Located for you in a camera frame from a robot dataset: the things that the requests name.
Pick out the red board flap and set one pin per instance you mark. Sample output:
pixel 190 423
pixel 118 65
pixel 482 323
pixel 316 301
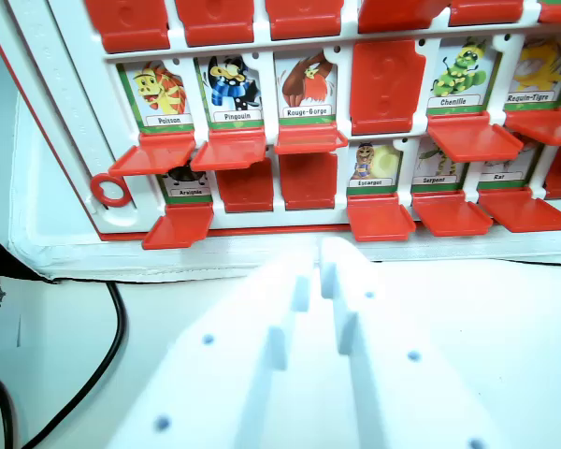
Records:
pixel 308 180

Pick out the white paper with printed border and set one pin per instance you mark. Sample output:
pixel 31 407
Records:
pixel 0 327

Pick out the black sheet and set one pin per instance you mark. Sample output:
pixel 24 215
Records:
pixel 4 259

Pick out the red and white game board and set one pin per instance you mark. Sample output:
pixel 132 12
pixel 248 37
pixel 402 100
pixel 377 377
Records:
pixel 383 84

